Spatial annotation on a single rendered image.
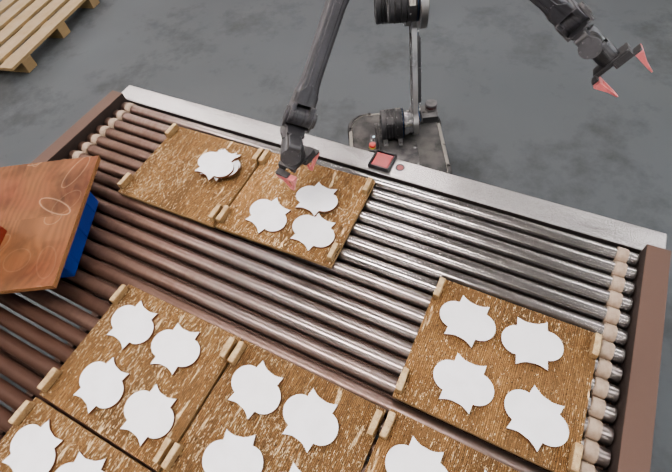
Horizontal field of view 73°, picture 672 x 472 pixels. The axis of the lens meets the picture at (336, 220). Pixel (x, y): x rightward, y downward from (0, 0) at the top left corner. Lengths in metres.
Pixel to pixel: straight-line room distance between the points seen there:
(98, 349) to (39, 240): 0.39
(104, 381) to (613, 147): 2.84
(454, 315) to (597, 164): 1.96
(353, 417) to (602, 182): 2.18
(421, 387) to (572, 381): 0.35
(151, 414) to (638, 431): 1.11
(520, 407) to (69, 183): 1.47
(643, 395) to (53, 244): 1.59
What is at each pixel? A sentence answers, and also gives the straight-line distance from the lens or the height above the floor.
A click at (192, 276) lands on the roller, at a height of 0.92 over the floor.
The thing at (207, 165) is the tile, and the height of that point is 0.97.
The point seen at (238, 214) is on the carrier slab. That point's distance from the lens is 1.49.
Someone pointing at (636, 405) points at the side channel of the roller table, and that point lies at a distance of 1.27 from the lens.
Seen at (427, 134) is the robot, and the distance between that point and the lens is 2.66.
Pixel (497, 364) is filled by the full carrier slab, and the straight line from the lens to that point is 1.22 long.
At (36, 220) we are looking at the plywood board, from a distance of 1.67.
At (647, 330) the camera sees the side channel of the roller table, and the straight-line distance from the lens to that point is 1.36.
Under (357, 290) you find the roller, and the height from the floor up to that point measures 0.92.
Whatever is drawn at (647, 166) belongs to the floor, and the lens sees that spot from 3.14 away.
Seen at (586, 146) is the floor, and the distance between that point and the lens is 3.12.
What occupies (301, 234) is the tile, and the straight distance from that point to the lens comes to 1.38.
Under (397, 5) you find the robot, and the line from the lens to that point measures 1.87.
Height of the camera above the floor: 2.07
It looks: 54 degrees down
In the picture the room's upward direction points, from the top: 10 degrees counter-clockwise
